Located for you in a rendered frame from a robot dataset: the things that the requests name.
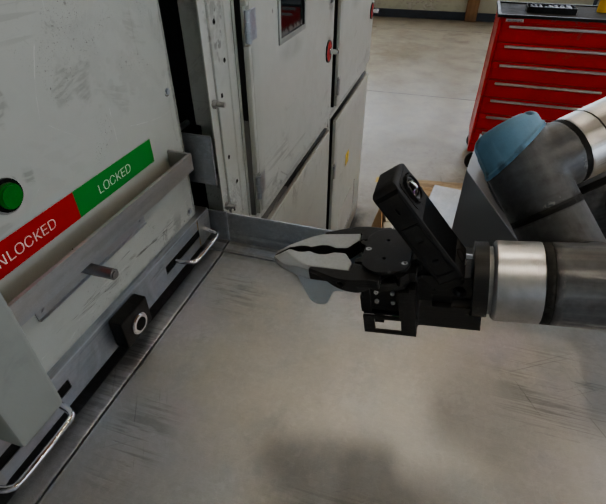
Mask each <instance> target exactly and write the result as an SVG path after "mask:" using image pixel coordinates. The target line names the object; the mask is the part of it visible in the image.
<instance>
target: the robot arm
mask: <svg viewBox="0 0 606 504"><path fill-rule="evenodd" d="M474 151H475V154H476V156H477V158H478V163H479V165H480V167H481V169H482V171H483V174H484V176H485V180H486V182H487V184H488V187H489V189H490V191H491V193H492V195H493V197H494V199H495V201H496V203H497V204H498V206H499V207H500V209H501V210H502V211H503V212H504V214H505V215H506V217H507V219H508V221H509V223H510V225H511V227H512V228H513V229H512V230H513V232H514V234H515V236H516V237H517V239H518V241H505V240H496V241H495V242H494V243H493V245H492V246H490V244H489V242H484V241H474V248H473V259H466V248H465V247H464V245H463V244H462V243H461V241H460V240H459V238H458V237H457V236H456V234H455V233H454V232H453V230H452V229H451V227H450V226H449V225H448V223H447V222H446V221H445V219H444V218H443V217H442V215H441V214H440V212H439V211H438V210H437V208H436V207H435V206H434V204H433V203H432V201H431V200H430V199H429V197H428V196H427V195H426V193H425V192H424V190H423V189H422V187H421V186H420V184H419V182H418V181H417V179H416V178H415V177H414V176H413V175H412V173H410V171H409V170H408V169H407V167H406V166H405V164H403V163H401V164H398V165H396V166H394V167H393V168H391V169H389V170H388V171H386V172H384V173H382V174H381V175H380V177H379V179H378V182H377V185H376V188H375V191H374V193H373V201H374V202H375V204H376V205H377V206H378V207H379V209H380V210H381V211H382V213H383V214H384V215H385V216H386V218H387V219H388V220H389V221H390V223H391V224H392V225H393V227H394V228H395V229H392V228H378V227H352V228H347V229H341V230H336V231H331V232H326V233H325V234H323V235H318V236H314V237H310V238H308V239H305V240H302V241H299V242H297V243H294V244H291V245H289V246H287V247H285V248H283V249H281V250H279V251H277V253H276V255H275V256H274V260H275V262H276V263H277V264H279V265H280V266H281V267H282V268H284V269H286V270H288V271H290V272H292V273H294V274H296V275H297V276H298V278H299V280H300V282H301V284H302V286H303V288H304V289H305V291H306V293H307V295H308V297H309V299H310V300H311V301H313V302H314V303H317V304H326V303H327V302H328V301H329V299H330V297H331V295H332V293H333V292H334V291H345V292H354V293H359V292H361V295H360V300H361V308H362V311H364V313H371V314H364V313H363V320H364V329H365V331H366V332H375V333H384V334H394V335H403V336H412V337H416V334H417V327H418V325H426V326H436V327H446V328H456V329H466V330H476V331H480V325H481V317H486V314H489V317H490V318H491V319H492V320H494V321H504V322H515V323H526V324H537V325H539V324H541V325H551V326H562V327H573V328H583V329H594V330H605V331H606V97H604V98H602V99H599V100H597V101H595V102H593V103H591V104H589V105H586V106H584V107H582V108H580V109H578V110H576V111H573V112H571V113H569V114H567V115H565V116H563V117H561V118H558V119H556V120H554V121H552V122H549V123H547V124H546V122H545V120H542V119H541V117H540V116H539V114H538V113H537V112H535V111H527V112H524V113H521V114H518V115H516V116H514V117H511V118H509V119H508V120H506V121H504V122H502V123H500V124H498V125H497V126H495V127H493V128H492V129H490V130H489V131H487V132H486V133H485V134H483V135H482V136H481V137H480V138H479V139H478V140H477V142H476V143H475V147H474ZM362 252H363V254H362ZM385 315H392V316H385ZM385 320H391V321H401V331H400V330H390V329H380V328H376V326H375V322H383V323H384V321H385Z"/></svg>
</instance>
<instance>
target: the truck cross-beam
mask: <svg viewBox="0 0 606 504"><path fill-rule="evenodd" d="M194 207H195V212H196V213H195V214H194V215H193V216H192V218H191V219H190V220H189V221H188V222H187V223H186V224H185V225H184V226H183V227H182V228H181V229H180V230H179V232H178V233H177V234H176V235H175V236H174V237H173V238H172V239H171V240H170V241H169V242H168V243H167V244H166V245H165V247H164V248H163V249H162V250H161V251H160V252H159V253H158V254H157V255H156V256H155V257H154V258H153V259H152V261H151V262H150V263H149V264H148V265H147V266H146V267H145V268H144V269H143V270H142V271H141V272H140V273H139V275H138V276H137V277H136V278H135V279H134V280H133V281H132V282H131V283H130V284H129V285H128V286H127V287H126V288H125V290H124V291H123V292H122V293H121V294H120V295H119V296H118V297H117V298H116V299H115V300H114V301H113V302H112V304H111V305H110V306H109V307H108V308H107V309H106V310H105V311H104V312H103V313H102V314H101V315H100V316H99V317H98V319H97V320H96V321H95V322H94V323H93V324H92V325H91V326H90V327H89V328H88V329H87V330H86V331H85V333H84V334H83V335H82V336H81V337H80V338H79V339H78V340H77V341H76V342H75V343H74V344H73V345H72V346H71V348H70V349H69V350H68V351H67V352H66V353H65V354H64V355H63V356H62V357H61V358H60V359H59V360H58V362H57V363H56V364H55V365H54V366H53V367H52V368H51V369H50V370H49V371H48V372H47V374H48V376H49V378H50V380H51V381H52V383H53V385H54V387H55V388H56V390H57V392H58V394H59V395H60V397H61V399H62V402H64V403H65V404H67V405H69V406H70V405H71V404H72V403H73V401H74V400H75V399H76V398H77V397H78V395H79V394H80V393H81V392H82V390H83V389H84V388H85V387H86V386H87V384H88V383H89V382H90V381H91V379H92V378H93V377H94V376H95V375H96V373H97V372H98V371H99V370H100V369H101V367H102V366H103V365H104V364H105V362H106V361H107V360H108V359H109V358H110V356H111V355H112V354H113V353H114V351H115V350H116V349H117V348H118V347H119V346H118V345H117V344H116V341H115V338H114V336H113V333H112V331H111V328H110V326H109V323H108V322H109V320H110V319H111V318H112V317H113V315H114V314H115V313H116V312H117V311H118V310H119V309H120V308H121V307H122V305H123V304H124V303H125V302H126V301H127V300H128V299H129V298H130V297H131V295H132V294H137V295H142V296H145V297H146V300H147V304H148V307H149V309H150V308H151V306H152V305H153V304H154V303H155V302H156V300H157V299H158V298H159V297H160V295H161V294H162V293H163V292H164V291H165V289H166V288H167V287H168V286H169V285H170V283H171V282H172V281H173V280H174V278H175V277H176V276H177V275H178V274H179V272H180V271H181V270H182V269H183V267H184V266H185V265H186V264H178V263H174V259H175V258H177V259H184V260H190V259H191V258H192V257H193V255H194V254H195V253H196V252H197V250H198V249H199V248H200V247H201V244H200V238H199V237H200V236H199V230H198V227H197V220H198V219H199V218H200V217H201V216H202V215H203V218H204V224H205V227H209V228H211V226H210V219H209V213H208V208H207V207H203V206H197V205H194ZM63 414H64V411H62V410H61V409H59V408H58V409H57V411H56V412H55V413H54V414H53V415H52V417H51V418H50V419H49V420H48V421H47V423H46V424H45V425H44V426H43V427H42V429H41V430H40V431H39V432H38V433H37V434H36V436H35V437H34V438H33V439H32V440H31V442H30V443H29V444H28V445H26V446H25V447H21V446H17V445H14V444H11V443H9V442H6V441H3V440H0V472H1V473H2V474H3V475H4V476H5V477H6V479H7V480H8V481H9V479H10V478H11V477H12V476H13V474H14V473H15V472H16V471H17V470H18V468H19V467H20V466H21V465H22V463H23V462H24V461H25V460H26V459H27V457H28V456H29V455H30V454H31V453H32V451H33V450H34V449H35V448H36V446H37V445H38V444H39V443H40V442H41V440H42V439H43V438H44V437H45V435H46V434H47V433H48V432H49V431H50V429H51V428H52V427H53V426H54V425H55V423H56V422H57V421H58V420H59V418H60V417H61V416H62V415H63Z"/></svg>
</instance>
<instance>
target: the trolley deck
mask: <svg viewBox="0 0 606 504"><path fill-rule="evenodd" d="M360 295H361V292H359V293H354V292H345V291H334V292H333V293H332V295H331V297H330V299H329V301H328V302H327V303H326V304H317V303H314V302H313V301H311V300H310V299H309V297H308V295H307V293H306V291H305V289H304V288H303V286H302V284H301V282H300V280H299V278H298V276H297V275H296V274H294V273H292V272H290V271H288V270H286V269H284V268H282V267H281V266H280V265H279V264H277V263H276V262H272V261H267V260H262V259H257V258H251V257H246V256H241V255H236V254H231V253H226V252H223V254H222V255H221V256H220V258H219V259H218V261H217V262H216V263H215V265H214V266H213V267H212V269H211V270H210V271H209V273H208V274H207V275H206V277H205V278H204V279H203V281H202V282H201V284H200V285H199V286H198V288H197V289H196V290H195V292H194V293H193V294H192V296H191V297H190V298H189V300H188V301H187V302H186V304H185V305H184V306H183V308H182V309H181V311H180V312H179V313H178V315H177V316H176V317H175V319H174V320H173V321H172V323H171V324H170V325H169V327H168V328H167V329H166V331H165V332H164V334H163V335H162V336H161V338H160V339H159V340H158V342H157V343H156V344H155V346H154V347H153V348H152V350H151V351H150V352H149V354H148V355H147V357H146V358H145V359H144V361H143V362H142V363H141V365H140V366H139V367H138V369H137V370H136V371H135V373H134V374H133V375H132V377H131V378H130V380H129V381H128V382H127V384H126V385H125V386H124V388H123V389H122V390H121V392H120V393H119V394H118V396H117V397H116V398H115V400H114V401H113V402H112V404H111V405H110V407H109V408H108V409H107V411H106V412H105V413H104V415H103V416H102V417H101V419H100V420H99V421H98V423H97V424H96V425H95V427H94V428H93V430H92V431H91V432H90V434H89V435H88V436H87V438H86V439H85V440H84V442H83V443H82V444H81V446H80V447H79V448H78V450H77V451H76V453H75V454H74V455H73V457H72V458H71V459H70V461H69V462H68V463H67V465H66V466H65V467H64V469H63V470H62V471H61V473H60V474H59V475H58V477H57V478H56V480H55V481H54V482H53V484H52V485H51V486H50V488H49V489H48V490H47V492H46V493H45V494H44V496H43V497H42V498H41V500H40V501H39V503H38V504H606V331H605V330H594V329H583V328H573V327H562V326H551V325H541V324H539V325H537V324H526V323H515V322H504V321H494V320H492V319H491V318H490V317H489V314H486V317H481V325H480V331H476V330H466V329H456V328H446V327H436V326H426V325H418V327H417V334H416V337H412V336H403V335H394V334H384V333H375V332H366V331H365V329H364V320H363V313H364V311H362V308H361V300H360ZM364 314H371V313H364Z"/></svg>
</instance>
